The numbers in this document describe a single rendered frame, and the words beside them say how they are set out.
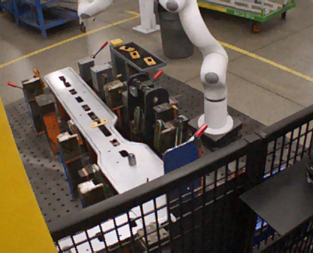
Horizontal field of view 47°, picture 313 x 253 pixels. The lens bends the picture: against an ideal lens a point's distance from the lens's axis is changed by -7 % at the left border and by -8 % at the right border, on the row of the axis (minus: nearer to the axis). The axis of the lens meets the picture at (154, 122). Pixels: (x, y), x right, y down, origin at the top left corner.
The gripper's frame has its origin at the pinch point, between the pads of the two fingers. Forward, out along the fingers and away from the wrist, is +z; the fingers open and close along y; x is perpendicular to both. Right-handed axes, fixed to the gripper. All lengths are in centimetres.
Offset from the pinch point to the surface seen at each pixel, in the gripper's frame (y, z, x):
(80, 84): -25.3, 19.8, -9.2
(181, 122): -47, -49, -67
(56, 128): -54, 19, -10
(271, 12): 279, 231, -122
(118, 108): -32.5, 5.9, -36.7
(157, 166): -60, -31, -66
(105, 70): -17.3, 5.4, -21.0
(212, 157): -76, -114, -73
